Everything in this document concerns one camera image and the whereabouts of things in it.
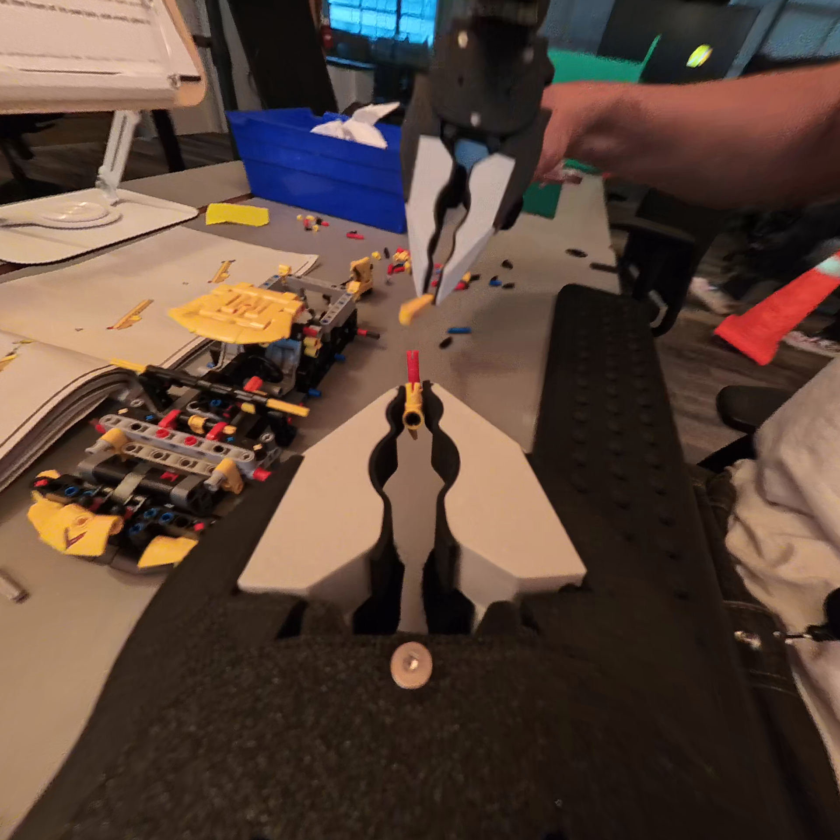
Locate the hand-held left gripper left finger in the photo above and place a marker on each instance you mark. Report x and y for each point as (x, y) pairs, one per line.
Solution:
(315, 525)

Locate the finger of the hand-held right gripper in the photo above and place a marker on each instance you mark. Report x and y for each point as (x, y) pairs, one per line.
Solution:
(489, 197)
(426, 184)

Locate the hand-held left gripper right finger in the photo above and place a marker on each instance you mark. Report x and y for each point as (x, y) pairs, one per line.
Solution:
(512, 525)

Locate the long yellow holed beam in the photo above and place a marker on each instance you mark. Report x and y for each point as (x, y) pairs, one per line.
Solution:
(417, 308)

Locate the small yellow axle connector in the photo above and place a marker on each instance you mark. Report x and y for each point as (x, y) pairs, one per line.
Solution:
(412, 420)

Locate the small yellow curved panel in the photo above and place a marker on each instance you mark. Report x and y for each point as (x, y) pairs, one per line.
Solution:
(413, 396)

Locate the red pin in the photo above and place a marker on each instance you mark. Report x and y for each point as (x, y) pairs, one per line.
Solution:
(412, 366)

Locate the grey desk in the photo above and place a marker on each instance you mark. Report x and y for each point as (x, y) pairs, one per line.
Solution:
(492, 394)

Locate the person's right hand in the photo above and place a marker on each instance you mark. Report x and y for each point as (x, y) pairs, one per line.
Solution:
(577, 131)

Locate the crumpled white paper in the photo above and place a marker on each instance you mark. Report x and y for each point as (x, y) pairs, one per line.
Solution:
(358, 124)

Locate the blue storage bin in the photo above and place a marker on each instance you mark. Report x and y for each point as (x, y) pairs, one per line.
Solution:
(315, 170)

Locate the yellow black brick subassembly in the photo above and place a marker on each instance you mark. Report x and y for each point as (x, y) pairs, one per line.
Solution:
(361, 275)

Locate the black perforated foam pad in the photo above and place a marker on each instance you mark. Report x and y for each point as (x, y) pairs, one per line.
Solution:
(604, 426)

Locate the yellow paper scrap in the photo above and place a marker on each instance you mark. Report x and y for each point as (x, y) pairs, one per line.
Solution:
(236, 214)

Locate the large black monitor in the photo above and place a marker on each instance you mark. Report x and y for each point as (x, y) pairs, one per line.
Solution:
(689, 33)

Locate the partly built yellow toy car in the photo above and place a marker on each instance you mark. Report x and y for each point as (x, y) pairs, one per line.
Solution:
(236, 312)

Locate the grey flat beam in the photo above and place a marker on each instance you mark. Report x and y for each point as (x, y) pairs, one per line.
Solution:
(13, 587)

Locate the orange traffic cone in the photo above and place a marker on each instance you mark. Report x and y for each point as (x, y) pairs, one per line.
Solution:
(774, 315)

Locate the open instruction booklet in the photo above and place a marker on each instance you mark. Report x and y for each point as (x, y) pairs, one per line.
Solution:
(65, 341)

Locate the printed instruction sheet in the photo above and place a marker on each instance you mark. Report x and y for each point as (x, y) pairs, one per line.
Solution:
(79, 39)

